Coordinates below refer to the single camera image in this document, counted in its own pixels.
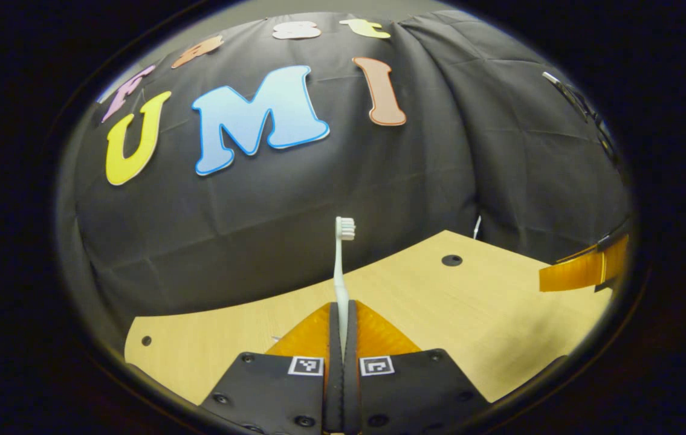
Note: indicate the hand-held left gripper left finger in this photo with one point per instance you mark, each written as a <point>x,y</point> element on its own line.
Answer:
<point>270,393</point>

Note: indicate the black backdrop cloth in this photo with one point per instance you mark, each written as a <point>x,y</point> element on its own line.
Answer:
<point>379,181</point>

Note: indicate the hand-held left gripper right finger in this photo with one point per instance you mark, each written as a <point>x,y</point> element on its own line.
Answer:
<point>415,393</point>

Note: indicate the white toothbrush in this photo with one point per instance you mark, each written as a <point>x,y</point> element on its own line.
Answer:
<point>339,278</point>

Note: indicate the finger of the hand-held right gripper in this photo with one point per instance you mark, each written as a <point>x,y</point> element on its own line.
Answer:
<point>590,269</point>

